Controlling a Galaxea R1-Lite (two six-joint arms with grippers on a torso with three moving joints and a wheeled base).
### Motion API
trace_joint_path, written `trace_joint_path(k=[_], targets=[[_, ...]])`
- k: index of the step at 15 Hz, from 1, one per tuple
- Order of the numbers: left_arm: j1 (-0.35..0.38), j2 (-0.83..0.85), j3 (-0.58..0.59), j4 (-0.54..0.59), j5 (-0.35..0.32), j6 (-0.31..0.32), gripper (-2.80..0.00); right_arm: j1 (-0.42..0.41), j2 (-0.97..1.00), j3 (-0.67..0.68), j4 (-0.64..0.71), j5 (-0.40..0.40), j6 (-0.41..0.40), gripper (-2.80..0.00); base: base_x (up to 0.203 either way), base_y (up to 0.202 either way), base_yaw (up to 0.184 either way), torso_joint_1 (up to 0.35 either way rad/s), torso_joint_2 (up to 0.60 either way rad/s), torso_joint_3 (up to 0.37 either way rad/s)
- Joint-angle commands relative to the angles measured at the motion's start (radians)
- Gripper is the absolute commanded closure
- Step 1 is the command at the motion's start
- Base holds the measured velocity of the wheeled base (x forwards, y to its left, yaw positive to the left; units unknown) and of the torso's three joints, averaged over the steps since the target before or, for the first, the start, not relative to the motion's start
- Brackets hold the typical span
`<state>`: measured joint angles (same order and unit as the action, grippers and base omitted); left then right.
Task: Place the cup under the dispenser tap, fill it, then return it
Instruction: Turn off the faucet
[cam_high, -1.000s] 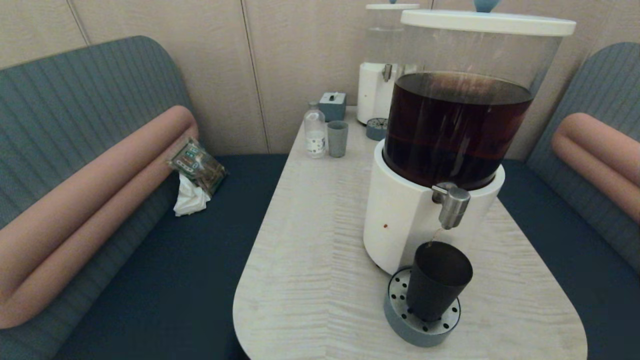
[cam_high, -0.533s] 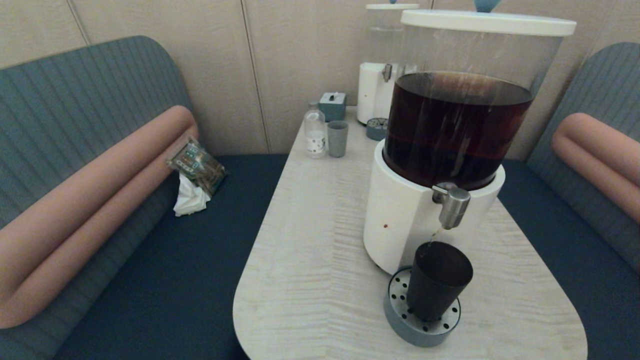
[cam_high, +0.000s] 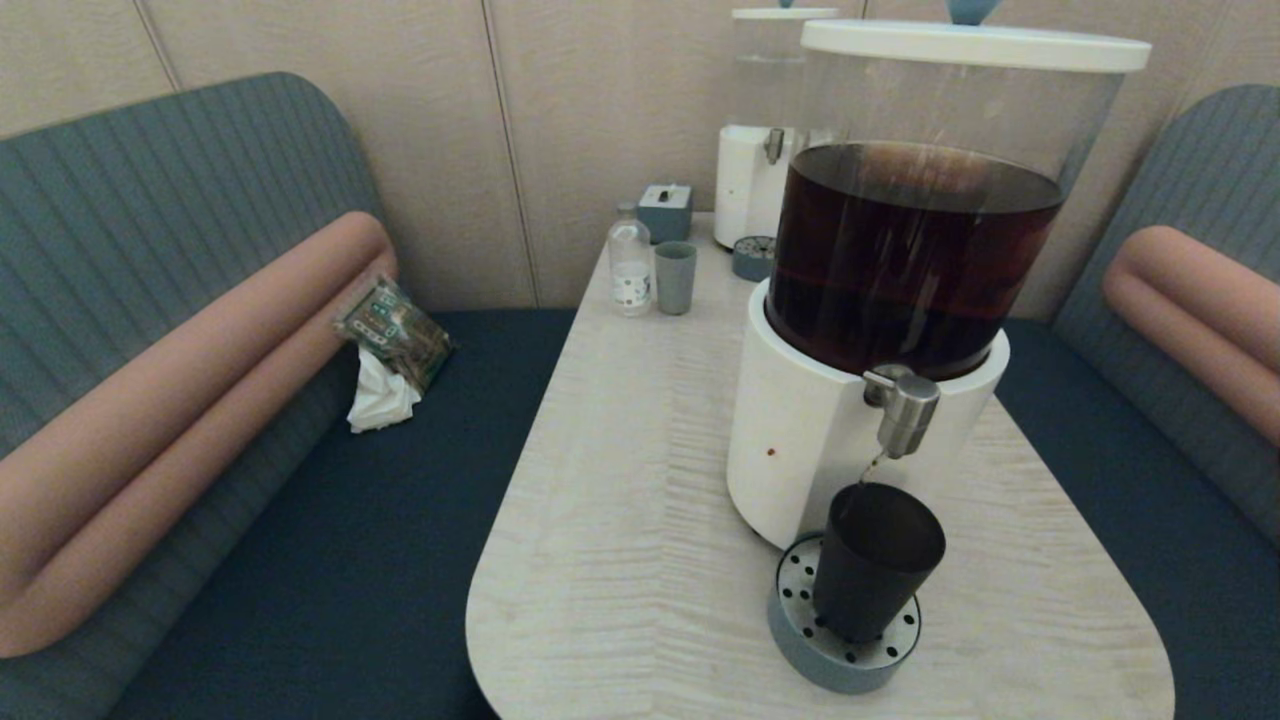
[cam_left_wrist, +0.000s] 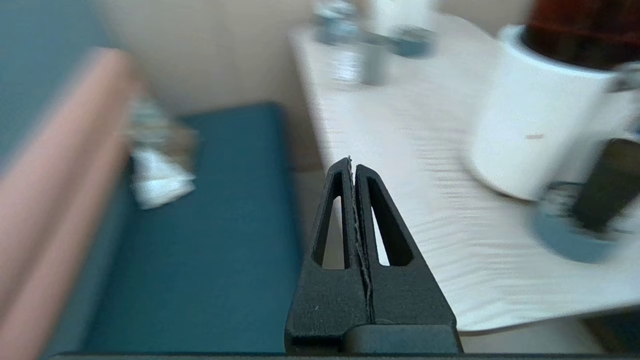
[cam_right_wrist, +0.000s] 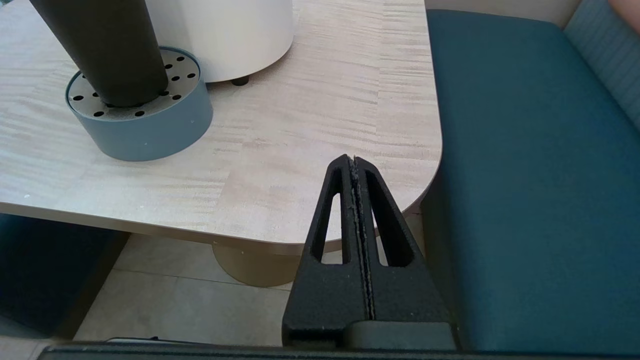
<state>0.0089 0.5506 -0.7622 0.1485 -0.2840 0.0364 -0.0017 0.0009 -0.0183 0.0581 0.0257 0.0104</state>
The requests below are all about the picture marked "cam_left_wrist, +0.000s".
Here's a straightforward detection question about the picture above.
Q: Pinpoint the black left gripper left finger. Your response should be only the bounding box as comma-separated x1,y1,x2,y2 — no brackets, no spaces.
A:
284,156,374,351

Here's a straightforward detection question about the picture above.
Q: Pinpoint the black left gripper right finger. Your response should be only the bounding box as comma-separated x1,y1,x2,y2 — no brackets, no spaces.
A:
353,164,457,326

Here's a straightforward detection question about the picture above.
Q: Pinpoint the dark blue seat cushion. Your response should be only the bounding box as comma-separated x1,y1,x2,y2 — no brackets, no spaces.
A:
82,102,307,354

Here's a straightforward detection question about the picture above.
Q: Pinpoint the large blue-grey perforated drip tray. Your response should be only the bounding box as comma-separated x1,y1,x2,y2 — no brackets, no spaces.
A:
530,181,640,265

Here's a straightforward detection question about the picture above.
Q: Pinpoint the large tea dispenser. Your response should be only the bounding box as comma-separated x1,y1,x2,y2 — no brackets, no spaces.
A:
462,0,640,201

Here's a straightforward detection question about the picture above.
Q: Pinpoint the green patterned snack packet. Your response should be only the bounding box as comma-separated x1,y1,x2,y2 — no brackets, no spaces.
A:
125,97,199,168

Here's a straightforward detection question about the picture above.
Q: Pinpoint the pink bolster cushion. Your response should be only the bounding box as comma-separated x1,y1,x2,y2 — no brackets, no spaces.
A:
0,47,147,360

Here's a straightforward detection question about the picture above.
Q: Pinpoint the teal ribbed sofa backrest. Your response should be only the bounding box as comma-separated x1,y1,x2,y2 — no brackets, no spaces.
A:
0,0,135,359

